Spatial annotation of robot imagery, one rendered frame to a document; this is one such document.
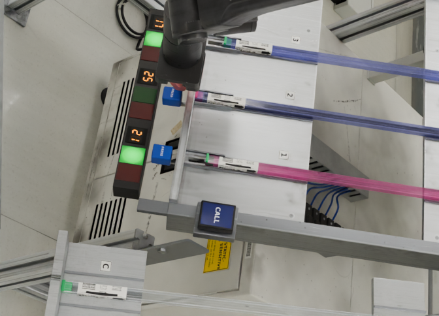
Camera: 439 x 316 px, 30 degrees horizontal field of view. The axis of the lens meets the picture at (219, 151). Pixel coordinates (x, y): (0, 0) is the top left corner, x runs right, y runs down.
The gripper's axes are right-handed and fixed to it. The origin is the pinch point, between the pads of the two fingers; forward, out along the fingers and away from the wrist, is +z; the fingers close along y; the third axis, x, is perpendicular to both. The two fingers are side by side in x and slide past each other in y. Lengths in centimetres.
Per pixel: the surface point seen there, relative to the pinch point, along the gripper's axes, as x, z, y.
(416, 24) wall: -88, 187, 173
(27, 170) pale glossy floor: 36, 65, 12
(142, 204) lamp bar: 2.6, 4.9, -18.9
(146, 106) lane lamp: 4.8, 2.2, -3.4
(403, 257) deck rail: -37.2, 3.5, -21.5
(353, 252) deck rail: -29.9, 4.3, -21.6
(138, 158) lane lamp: 4.4, 2.2, -12.8
